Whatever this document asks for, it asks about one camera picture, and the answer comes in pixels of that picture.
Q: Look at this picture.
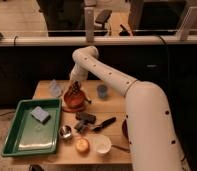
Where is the metal spoon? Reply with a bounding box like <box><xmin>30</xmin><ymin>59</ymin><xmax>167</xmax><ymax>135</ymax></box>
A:
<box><xmin>112</xmin><ymin>144</ymin><xmax>130</xmax><ymax>153</ymax></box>

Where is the office chair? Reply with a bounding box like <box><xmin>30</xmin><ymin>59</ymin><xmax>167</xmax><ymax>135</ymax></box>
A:
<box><xmin>95</xmin><ymin>9</ymin><xmax>112</xmax><ymax>29</ymax></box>

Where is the orange fruit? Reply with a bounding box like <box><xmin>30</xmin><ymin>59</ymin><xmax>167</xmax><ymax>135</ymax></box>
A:
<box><xmin>75</xmin><ymin>138</ymin><xmax>90</xmax><ymax>153</ymax></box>

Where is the dark grey toy object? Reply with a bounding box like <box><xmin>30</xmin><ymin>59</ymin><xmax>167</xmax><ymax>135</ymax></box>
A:
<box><xmin>75</xmin><ymin>112</ymin><xmax>96</xmax><ymax>133</ymax></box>

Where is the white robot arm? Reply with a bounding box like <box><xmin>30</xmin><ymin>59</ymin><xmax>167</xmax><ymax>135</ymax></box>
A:
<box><xmin>70</xmin><ymin>46</ymin><xmax>192</xmax><ymax>171</ymax></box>

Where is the red plate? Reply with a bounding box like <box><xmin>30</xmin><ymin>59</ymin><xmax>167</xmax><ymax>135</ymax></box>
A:
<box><xmin>62</xmin><ymin>105</ymin><xmax>86</xmax><ymax>113</ymax></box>

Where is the red bowl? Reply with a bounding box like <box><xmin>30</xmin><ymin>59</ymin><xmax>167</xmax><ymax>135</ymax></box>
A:
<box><xmin>64</xmin><ymin>91</ymin><xmax>85</xmax><ymax>108</ymax></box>

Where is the dark grape bunch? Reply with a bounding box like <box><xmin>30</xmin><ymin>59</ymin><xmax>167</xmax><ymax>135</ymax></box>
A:
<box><xmin>69</xmin><ymin>86</ymin><xmax>81</xmax><ymax>96</ymax></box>

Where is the black handled brush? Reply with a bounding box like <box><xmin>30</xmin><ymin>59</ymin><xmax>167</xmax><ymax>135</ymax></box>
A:
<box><xmin>92</xmin><ymin>117</ymin><xmax>116</xmax><ymax>132</ymax></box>

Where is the clear plastic cup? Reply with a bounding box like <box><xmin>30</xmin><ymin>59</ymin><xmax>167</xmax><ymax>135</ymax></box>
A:
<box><xmin>49</xmin><ymin>80</ymin><xmax>62</xmax><ymax>97</ymax></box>

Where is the blue sponge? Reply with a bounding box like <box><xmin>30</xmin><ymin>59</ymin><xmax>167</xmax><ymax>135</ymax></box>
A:
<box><xmin>31</xmin><ymin>106</ymin><xmax>50</xmax><ymax>123</ymax></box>

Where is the green plastic tray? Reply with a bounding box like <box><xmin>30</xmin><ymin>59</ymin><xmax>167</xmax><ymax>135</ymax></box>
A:
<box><xmin>1</xmin><ymin>99</ymin><xmax>62</xmax><ymax>157</ymax></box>

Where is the small metal cup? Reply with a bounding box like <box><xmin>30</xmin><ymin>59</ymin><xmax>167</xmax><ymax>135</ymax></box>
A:
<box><xmin>59</xmin><ymin>125</ymin><xmax>73</xmax><ymax>140</ymax></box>

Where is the purple bowl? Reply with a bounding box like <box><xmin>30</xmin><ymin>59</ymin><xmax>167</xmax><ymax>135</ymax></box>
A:
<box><xmin>122</xmin><ymin>120</ymin><xmax>128</xmax><ymax>139</ymax></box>

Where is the blue plastic cup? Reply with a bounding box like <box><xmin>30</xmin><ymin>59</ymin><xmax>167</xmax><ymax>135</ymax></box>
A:
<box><xmin>97</xmin><ymin>84</ymin><xmax>108</xmax><ymax>99</ymax></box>

